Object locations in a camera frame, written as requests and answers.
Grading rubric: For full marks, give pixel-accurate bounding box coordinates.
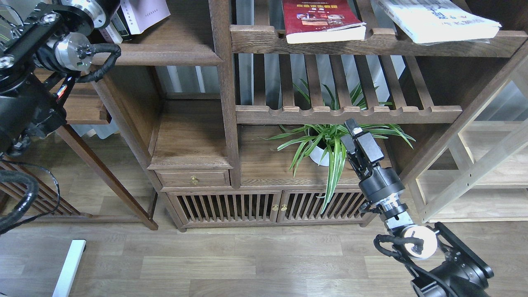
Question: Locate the green spider plant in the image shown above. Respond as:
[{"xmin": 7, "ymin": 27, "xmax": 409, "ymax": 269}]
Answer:
[{"xmin": 263, "ymin": 83, "xmax": 415, "ymax": 214}]

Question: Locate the white book with blue text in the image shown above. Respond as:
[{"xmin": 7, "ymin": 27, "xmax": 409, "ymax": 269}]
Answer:
[{"xmin": 377, "ymin": 0, "xmax": 502, "ymax": 44}]

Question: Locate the red book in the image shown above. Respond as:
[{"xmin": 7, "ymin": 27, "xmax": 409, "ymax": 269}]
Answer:
[{"xmin": 283, "ymin": 0, "xmax": 366, "ymax": 45}]

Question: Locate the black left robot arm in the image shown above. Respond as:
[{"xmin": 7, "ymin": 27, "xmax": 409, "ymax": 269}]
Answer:
[{"xmin": 0, "ymin": 0, "xmax": 121, "ymax": 156}]

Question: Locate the dark grey book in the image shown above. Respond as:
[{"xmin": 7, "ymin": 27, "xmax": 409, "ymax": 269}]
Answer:
[{"xmin": 111, "ymin": 7, "xmax": 132, "ymax": 41}]

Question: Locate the dark wooden bookshelf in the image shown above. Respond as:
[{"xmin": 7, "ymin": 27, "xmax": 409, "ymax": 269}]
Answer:
[{"xmin": 93, "ymin": 0, "xmax": 527, "ymax": 231}]

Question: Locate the pale purple book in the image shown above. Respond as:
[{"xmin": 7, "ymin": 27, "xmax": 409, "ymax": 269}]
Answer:
[{"xmin": 120, "ymin": 0, "xmax": 170, "ymax": 35}]

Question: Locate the white spine book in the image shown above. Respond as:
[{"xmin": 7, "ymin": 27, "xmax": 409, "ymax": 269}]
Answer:
[{"xmin": 99, "ymin": 22, "xmax": 124, "ymax": 44}]

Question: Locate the white plant pot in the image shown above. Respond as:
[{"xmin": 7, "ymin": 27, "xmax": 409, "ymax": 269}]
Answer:
[{"xmin": 309, "ymin": 145, "xmax": 337, "ymax": 167}]

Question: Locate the light wooden rack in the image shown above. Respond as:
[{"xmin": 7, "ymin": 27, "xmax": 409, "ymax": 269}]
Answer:
[{"xmin": 408, "ymin": 60, "xmax": 528, "ymax": 222}]

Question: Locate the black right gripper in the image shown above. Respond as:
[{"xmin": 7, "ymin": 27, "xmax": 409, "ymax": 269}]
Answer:
[{"xmin": 341, "ymin": 118, "xmax": 404, "ymax": 205}]

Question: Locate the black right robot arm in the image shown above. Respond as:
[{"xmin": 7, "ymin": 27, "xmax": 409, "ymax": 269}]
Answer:
[{"xmin": 341, "ymin": 119, "xmax": 494, "ymax": 297}]

